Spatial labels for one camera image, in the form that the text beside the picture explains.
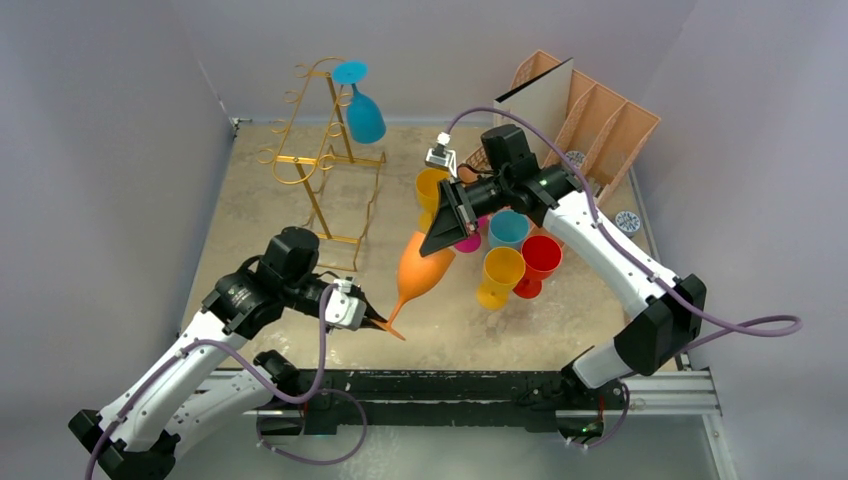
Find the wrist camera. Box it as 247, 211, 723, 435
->
424, 132, 458, 178
324, 279, 366, 331

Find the gold wire glass rack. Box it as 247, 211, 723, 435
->
260, 56, 387, 272

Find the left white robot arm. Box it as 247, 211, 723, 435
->
68, 226, 391, 479

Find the orange wine glass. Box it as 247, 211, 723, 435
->
385, 231, 456, 341

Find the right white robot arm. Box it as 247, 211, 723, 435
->
419, 124, 706, 407

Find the peach plastic file organizer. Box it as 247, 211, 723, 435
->
463, 49, 662, 207

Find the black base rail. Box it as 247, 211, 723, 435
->
258, 368, 631, 439

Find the yellow wine glass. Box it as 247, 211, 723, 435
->
476, 247, 525, 310
415, 168, 450, 233

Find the red wine glass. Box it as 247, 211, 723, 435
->
513, 235, 563, 299

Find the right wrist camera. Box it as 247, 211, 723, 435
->
424, 132, 458, 178

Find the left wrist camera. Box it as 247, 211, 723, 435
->
324, 279, 366, 331

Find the grey tape roll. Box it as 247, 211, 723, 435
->
614, 210, 642, 238

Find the pink wine glass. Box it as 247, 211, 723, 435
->
453, 216, 489, 254

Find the white binder folder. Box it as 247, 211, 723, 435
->
493, 58, 574, 141

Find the blue wine glass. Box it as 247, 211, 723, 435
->
332, 61, 387, 144
487, 209, 531, 250

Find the patterned tin in organizer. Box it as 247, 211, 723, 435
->
565, 150, 586, 169

